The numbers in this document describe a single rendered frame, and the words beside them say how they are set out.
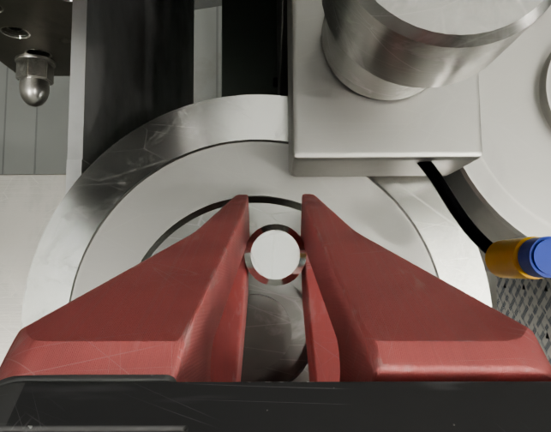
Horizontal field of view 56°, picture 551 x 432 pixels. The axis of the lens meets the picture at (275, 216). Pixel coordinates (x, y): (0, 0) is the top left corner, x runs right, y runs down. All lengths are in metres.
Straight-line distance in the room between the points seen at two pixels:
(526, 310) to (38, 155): 2.71
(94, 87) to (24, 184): 0.36
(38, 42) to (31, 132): 2.46
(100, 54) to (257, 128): 0.07
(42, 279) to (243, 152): 0.07
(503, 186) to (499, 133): 0.02
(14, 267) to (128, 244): 0.39
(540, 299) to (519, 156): 0.20
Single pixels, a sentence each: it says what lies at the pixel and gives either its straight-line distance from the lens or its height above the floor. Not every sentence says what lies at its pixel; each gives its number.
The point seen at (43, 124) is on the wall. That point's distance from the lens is 2.95.
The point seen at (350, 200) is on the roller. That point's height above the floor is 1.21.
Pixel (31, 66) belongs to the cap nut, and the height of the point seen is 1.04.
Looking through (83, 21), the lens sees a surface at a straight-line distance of 0.20.
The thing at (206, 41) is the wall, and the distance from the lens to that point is 2.60.
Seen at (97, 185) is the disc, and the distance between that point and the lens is 0.18.
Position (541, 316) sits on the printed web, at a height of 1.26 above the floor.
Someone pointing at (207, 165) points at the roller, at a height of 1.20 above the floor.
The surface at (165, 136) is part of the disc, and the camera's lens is 0.17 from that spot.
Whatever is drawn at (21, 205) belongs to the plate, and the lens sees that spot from 0.55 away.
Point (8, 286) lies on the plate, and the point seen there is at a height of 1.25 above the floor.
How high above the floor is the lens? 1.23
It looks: 6 degrees down
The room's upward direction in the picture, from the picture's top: 180 degrees clockwise
